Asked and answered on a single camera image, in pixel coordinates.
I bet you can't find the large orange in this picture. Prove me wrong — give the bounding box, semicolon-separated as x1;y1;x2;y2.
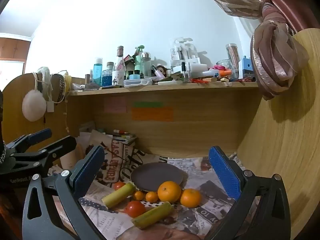
157;181;182;203

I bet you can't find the dark round plate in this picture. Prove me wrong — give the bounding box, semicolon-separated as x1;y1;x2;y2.
130;162;184;192

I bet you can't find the white furry headband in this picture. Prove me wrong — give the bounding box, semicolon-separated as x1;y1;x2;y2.
36;66;53;98

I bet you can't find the green sticky note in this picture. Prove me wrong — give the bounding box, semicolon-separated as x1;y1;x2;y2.
133;101;163;107

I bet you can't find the clear plastic case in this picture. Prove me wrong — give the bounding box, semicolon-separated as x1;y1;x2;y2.
124;78;153;87

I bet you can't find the blue liquid bottle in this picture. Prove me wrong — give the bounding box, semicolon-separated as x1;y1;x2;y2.
93;58;103;85

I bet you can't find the tall clear floral bottle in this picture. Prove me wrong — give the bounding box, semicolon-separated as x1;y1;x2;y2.
112;46;126;87

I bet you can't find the newspaper print cloth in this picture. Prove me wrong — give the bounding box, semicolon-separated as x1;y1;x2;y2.
47;127;253;240

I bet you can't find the white box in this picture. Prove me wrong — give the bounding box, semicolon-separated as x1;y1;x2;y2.
172;64;208;74

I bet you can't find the medium orange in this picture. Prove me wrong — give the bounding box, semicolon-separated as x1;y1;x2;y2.
180;189;202;208

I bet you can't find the white powder puff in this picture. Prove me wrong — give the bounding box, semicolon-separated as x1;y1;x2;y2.
22;90;47;122

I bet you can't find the tall clear pencil jar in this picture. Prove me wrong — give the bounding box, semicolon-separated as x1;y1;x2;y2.
226;43;239;79

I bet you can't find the yellow-green sugarcane piece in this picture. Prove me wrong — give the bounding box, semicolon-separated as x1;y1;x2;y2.
132;202;174;230
102;182;137;208

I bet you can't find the orange sticky note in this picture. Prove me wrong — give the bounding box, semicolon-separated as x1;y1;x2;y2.
132;107;174;122

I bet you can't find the white brush organiser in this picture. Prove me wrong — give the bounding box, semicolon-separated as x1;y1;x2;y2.
170;37;200;67

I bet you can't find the green bottle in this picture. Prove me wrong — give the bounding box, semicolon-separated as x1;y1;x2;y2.
134;45;145;79

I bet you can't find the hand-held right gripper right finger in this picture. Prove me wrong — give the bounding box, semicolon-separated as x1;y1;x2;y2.
205;145;292;240

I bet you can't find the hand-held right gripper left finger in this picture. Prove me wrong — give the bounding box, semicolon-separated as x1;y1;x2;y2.
22;145;105;240

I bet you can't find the blue pencil sharpener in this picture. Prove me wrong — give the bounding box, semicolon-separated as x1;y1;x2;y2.
239;56;255;79

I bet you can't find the dark patterned headband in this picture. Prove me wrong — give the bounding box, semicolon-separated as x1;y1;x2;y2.
51;74;67;103

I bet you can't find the round glass jar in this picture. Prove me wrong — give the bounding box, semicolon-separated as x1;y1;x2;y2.
216;59;233;73

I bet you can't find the jar of blue beads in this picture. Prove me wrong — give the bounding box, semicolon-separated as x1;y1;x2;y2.
102;62;114;87

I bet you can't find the pink tied curtain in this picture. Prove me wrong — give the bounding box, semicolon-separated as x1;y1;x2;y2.
194;0;310;100

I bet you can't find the box of paint tubes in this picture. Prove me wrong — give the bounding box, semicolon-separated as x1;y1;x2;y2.
96;129;138;145

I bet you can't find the clear bottle silver cap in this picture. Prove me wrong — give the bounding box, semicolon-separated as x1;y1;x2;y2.
140;52;152;79

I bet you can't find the pink sticky note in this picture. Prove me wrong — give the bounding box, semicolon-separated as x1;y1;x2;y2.
104;97;127;113

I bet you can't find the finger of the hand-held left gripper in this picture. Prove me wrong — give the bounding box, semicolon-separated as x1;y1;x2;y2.
6;128;52;155
37;135;77;167

